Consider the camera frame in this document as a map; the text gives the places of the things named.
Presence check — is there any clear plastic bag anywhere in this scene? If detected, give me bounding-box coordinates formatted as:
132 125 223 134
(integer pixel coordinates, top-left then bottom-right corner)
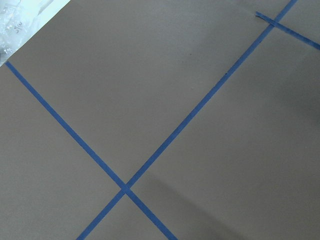
0 0 58 65

